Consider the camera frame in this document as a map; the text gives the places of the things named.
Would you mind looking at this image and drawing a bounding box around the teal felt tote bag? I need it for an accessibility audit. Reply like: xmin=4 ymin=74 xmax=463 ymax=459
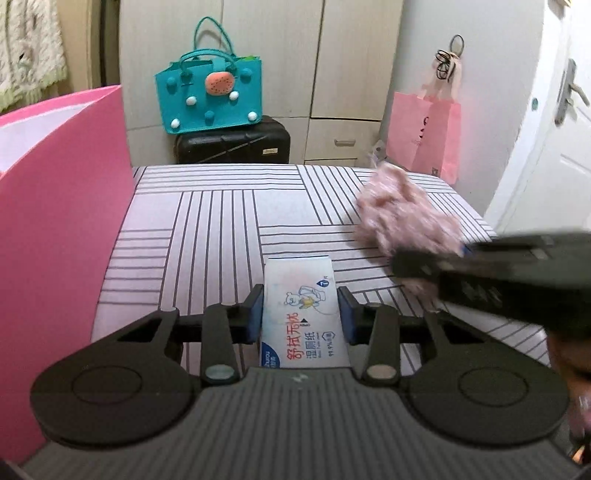
xmin=154 ymin=16 xmax=263 ymax=135

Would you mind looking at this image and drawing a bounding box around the striped white tablecloth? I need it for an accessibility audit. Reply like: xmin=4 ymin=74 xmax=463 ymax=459
xmin=91 ymin=162 xmax=552 ymax=375

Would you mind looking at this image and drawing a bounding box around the wet wipes pack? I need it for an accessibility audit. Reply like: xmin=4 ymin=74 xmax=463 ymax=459
xmin=259 ymin=256 xmax=351 ymax=369

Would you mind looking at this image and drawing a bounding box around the black suitcase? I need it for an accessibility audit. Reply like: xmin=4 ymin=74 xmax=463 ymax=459
xmin=173 ymin=116 xmax=290 ymax=165

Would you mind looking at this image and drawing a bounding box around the white door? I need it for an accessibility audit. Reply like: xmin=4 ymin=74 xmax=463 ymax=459
xmin=485 ymin=1 xmax=590 ymax=234

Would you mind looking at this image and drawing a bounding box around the cream wardrobe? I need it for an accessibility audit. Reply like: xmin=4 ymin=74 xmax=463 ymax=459
xmin=117 ymin=0 xmax=406 ymax=168

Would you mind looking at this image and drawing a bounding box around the pink floral scrunchie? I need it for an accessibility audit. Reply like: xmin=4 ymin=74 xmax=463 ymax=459
xmin=353 ymin=161 xmax=465 ymax=305

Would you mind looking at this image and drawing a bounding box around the pink cardboard box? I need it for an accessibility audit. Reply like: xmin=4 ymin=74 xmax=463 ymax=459
xmin=0 ymin=86 xmax=134 ymax=462

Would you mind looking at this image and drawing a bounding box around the pink paper bag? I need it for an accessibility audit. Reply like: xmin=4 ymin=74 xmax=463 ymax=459
xmin=386 ymin=92 xmax=462 ymax=185

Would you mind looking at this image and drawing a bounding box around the cream knitted cardigan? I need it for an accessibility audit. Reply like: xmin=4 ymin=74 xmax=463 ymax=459
xmin=0 ymin=0 xmax=68 ymax=111

